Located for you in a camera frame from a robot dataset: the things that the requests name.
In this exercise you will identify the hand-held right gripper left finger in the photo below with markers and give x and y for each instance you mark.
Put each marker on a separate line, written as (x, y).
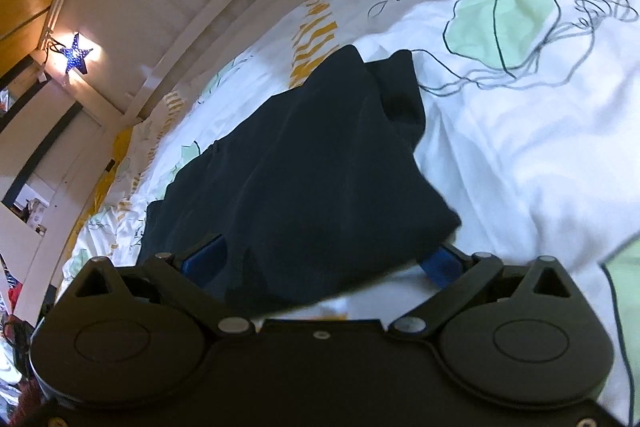
(206, 257)

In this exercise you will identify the blue star lamp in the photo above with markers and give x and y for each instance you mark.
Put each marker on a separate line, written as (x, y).
(76, 53)

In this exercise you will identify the dark navy sweatshirt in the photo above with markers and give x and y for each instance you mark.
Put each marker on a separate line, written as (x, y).
(310, 167)

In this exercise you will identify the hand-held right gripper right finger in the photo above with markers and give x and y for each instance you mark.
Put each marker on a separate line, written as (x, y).
(440, 268)

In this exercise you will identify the white leaf print duvet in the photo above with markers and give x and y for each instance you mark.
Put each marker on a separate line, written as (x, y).
(525, 147)

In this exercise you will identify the white shelf unit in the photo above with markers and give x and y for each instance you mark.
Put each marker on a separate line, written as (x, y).
(55, 142)

